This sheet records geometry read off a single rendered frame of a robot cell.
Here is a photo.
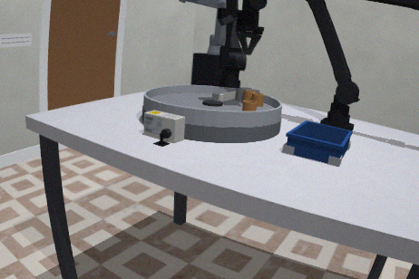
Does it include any bronze bushing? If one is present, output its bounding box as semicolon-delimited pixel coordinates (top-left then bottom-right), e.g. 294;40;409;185
252;92;264;107
242;101;257;111
243;91;255;101

